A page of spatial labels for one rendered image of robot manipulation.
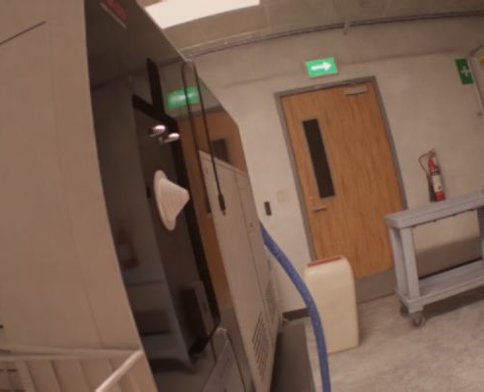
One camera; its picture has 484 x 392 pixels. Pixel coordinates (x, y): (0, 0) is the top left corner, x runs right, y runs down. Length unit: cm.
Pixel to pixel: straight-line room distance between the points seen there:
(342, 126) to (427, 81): 112
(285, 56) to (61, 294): 425
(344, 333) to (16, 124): 299
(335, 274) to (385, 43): 258
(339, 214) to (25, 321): 406
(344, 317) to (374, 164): 176
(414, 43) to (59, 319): 461
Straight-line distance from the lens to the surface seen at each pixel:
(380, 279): 444
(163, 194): 45
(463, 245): 467
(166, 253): 44
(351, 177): 431
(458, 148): 464
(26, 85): 34
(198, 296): 46
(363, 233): 434
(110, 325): 30
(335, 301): 309
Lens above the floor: 118
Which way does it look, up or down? 1 degrees up
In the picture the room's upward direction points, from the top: 12 degrees counter-clockwise
